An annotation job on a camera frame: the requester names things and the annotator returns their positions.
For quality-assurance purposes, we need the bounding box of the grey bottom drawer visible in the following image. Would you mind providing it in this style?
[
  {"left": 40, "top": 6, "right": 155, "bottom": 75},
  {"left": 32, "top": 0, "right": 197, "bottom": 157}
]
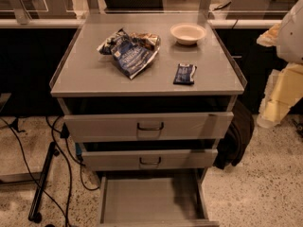
[{"left": 97, "top": 173, "right": 220, "bottom": 227}]

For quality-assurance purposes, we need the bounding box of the black floor cable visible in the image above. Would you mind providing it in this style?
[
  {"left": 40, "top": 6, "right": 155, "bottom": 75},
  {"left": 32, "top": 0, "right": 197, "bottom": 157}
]
[{"left": 0, "top": 115, "right": 101, "bottom": 227}]

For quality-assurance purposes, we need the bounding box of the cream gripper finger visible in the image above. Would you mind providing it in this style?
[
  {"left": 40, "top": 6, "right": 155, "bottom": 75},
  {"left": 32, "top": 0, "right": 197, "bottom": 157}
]
[
  {"left": 257, "top": 63, "right": 303, "bottom": 129},
  {"left": 257, "top": 24, "right": 280, "bottom": 47}
]

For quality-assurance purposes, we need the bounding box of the black backpack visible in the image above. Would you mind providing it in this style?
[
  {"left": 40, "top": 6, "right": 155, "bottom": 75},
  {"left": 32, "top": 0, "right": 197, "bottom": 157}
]
[{"left": 214, "top": 100, "right": 255, "bottom": 169}]

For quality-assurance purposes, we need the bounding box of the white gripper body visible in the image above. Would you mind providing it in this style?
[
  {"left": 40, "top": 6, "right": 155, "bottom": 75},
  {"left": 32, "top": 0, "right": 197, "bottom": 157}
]
[{"left": 276, "top": 0, "right": 303, "bottom": 64}]

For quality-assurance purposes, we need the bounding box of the dark storage bin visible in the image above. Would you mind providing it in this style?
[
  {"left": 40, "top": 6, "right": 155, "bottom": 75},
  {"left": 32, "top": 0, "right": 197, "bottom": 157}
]
[{"left": 104, "top": 0, "right": 164, "bottom": 10}]

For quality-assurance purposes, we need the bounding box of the blue rxbar blueberry bar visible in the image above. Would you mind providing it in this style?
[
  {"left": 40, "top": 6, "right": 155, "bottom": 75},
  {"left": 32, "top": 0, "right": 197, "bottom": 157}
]
[{"left": 173, "top": 63, "right": 197, "bottom": 85}]

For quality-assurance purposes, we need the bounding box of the grey metal drawer cabinet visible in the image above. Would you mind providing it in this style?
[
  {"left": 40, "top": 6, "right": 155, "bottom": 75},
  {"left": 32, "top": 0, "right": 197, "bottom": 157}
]
[{"left": 49, "top": 12, "right": 248, "bottom": 227}]

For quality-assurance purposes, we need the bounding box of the grey top drawer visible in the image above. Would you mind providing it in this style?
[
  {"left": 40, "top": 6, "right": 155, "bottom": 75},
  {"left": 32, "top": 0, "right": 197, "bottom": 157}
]
[{"left": 64, "top": 113, "right": 233, "bottom": 143}]

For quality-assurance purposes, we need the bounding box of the grey drawer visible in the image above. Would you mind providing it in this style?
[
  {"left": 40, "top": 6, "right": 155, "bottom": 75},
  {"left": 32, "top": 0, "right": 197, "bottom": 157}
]
[
  {"left": 82, "top": 149, "right": 218, "bottom": 171},
  {"left": 64, "top": 113, "right": 233, "bottom": 143},
  {"left": 97, "top": 173, "right": 220, "bottom": 227}
]

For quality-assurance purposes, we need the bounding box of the blue crumpled chip bag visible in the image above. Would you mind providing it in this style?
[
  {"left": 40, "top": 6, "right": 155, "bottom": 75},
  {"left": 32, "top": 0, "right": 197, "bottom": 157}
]
[{"left": 97, "top": 28, "right": 161, "bottom": 79}]

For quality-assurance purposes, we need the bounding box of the white ceramic bowl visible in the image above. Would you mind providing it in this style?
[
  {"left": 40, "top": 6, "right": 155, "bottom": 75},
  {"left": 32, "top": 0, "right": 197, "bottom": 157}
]
[{"left": 170, "top": 23, "right": 206, "bottom": 45}]

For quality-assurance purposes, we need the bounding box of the grey middle drawer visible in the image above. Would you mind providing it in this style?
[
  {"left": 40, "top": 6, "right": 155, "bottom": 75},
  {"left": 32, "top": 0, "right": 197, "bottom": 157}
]
[{"left": 82, "top": 149, "right": 218, "bottom": 171}]

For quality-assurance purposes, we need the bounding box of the black stand leg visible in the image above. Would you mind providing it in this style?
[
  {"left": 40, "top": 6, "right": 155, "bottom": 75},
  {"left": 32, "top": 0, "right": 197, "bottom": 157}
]
[{"left": 28, "top": 142, "right": 56, "bottom": 223}]

